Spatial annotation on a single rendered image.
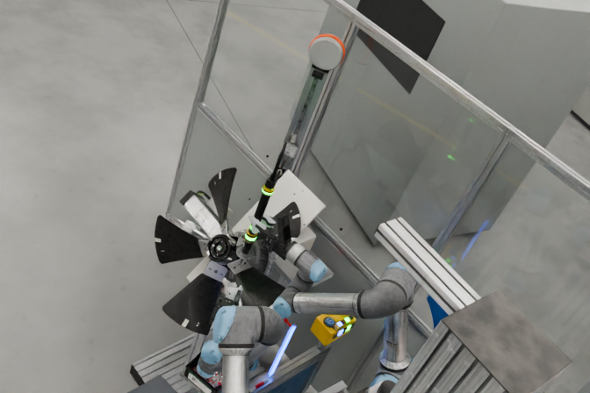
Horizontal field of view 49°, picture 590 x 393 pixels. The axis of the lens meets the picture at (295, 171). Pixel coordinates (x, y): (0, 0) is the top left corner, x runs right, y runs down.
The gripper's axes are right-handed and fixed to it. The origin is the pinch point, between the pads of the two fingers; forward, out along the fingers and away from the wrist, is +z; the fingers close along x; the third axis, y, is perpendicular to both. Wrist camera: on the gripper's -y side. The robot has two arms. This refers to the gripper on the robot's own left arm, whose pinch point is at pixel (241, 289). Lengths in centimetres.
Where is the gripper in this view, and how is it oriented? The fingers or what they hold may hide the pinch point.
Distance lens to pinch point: 261.9
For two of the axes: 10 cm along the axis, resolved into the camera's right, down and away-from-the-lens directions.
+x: -1.9, 7.9, 5.8
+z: 1.9, -5.5, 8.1
